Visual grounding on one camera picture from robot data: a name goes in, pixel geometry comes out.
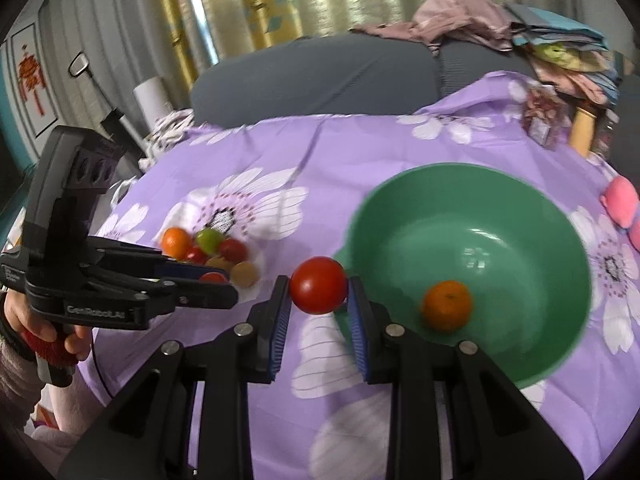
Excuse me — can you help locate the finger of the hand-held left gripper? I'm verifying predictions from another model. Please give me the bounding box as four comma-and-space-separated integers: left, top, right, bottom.
95, 270, 239, 311
87, 236, 231, 283

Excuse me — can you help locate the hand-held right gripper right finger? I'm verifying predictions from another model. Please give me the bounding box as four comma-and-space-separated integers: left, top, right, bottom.
347, 275, 583, 480

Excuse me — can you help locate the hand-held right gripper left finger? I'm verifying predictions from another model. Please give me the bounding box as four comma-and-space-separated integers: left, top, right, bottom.
57, 275, 293, 480

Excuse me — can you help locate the orange mandarin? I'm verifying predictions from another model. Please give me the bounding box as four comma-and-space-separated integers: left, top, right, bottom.
421, 280, 474, 333
161, 226, 192, 259

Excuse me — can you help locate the green tomato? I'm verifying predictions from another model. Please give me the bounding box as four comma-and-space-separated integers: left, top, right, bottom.
195, 228, 224, 255

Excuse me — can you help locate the yellow cherry tomato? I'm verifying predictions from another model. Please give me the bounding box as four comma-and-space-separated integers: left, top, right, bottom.
230, 261, 260, 288

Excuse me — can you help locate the large red tomato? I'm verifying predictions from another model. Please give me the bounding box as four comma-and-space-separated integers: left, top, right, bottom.
289, 256, 349, 316

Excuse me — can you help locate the green plastic bowl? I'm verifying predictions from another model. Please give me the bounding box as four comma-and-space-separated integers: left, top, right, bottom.
332, 162, 593, 391

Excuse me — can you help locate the person's left forearm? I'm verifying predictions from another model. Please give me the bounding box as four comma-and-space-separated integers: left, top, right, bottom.
0, 330, 96, 441

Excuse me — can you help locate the person's left hand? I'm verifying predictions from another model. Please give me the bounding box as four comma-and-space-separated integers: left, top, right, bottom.
0, 292, 93, 361

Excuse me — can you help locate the white patterned cloth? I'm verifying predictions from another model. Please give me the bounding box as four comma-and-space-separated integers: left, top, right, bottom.
137, 109, 196, 171

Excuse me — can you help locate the white paper roll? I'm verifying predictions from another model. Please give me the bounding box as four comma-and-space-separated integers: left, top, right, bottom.
132, 76, 173, 126

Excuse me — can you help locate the purple floral tablecloth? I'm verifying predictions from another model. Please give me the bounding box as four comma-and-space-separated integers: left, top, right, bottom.
75, 70, 640, 480

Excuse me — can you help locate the grey sofa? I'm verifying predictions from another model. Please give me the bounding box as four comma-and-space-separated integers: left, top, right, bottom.
190, 32, 541, 128

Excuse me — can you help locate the yellow patterned curtain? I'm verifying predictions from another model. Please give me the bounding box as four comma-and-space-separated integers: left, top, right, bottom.
150, 0, 301, 86

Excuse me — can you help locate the red patterned snack bag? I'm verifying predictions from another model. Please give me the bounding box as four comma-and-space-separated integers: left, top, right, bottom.
522, 85, 571, 148

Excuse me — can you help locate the pink plush toy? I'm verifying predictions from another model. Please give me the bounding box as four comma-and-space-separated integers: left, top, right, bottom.
600, 176, 640, 251

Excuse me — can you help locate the clear jar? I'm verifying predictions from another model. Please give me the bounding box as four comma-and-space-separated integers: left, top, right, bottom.
595, 110, 621, 158

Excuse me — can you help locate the pink garment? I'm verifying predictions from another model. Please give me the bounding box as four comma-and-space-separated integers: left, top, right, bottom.
352, 0, 516, 53

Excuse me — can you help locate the pink patterned cloth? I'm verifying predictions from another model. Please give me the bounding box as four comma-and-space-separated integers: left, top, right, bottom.
530, 57, 621, 106

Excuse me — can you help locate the yellow-green cloth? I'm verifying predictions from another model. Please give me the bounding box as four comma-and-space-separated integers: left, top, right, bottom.
532, 42, 608, 71

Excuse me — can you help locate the blue folded cloth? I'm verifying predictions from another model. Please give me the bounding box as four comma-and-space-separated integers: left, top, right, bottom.
505, 2, 608, 53

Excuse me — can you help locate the red knot wall hanging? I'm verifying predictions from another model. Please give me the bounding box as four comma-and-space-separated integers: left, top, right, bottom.
10, 22, 58, 136

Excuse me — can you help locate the black handled tool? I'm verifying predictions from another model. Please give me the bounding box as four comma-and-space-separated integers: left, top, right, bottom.
67, 51, 151, 156

